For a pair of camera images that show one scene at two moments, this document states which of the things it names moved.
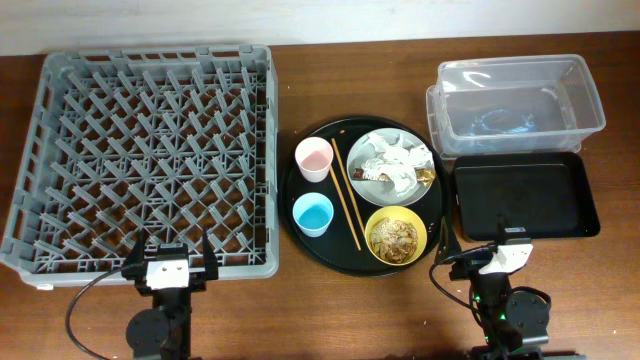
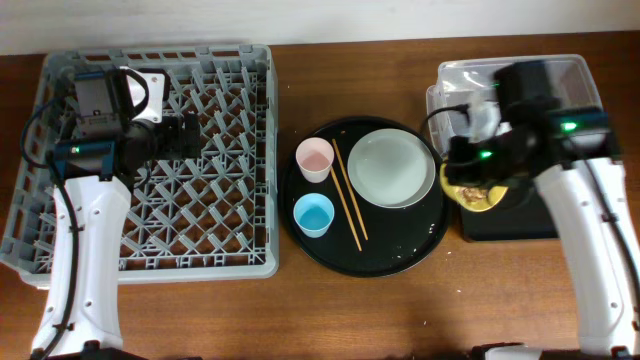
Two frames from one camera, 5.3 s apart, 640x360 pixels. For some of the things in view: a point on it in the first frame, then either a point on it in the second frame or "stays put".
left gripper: x=136 y=264 to x=175 y=147
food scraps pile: x=394 y=240 to x=473 y=194
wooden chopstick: x=344 y=206 stays put
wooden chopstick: x=348 y=186 stays put
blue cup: x=313 y=212 stays put
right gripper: x=468 y=268 to x=456 y=175
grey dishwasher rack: x=168 y=142 stays put
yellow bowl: x=395 y=235 to x=475 y=198
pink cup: x=314 y=156 stays put
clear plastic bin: x=536 y=104 stays put
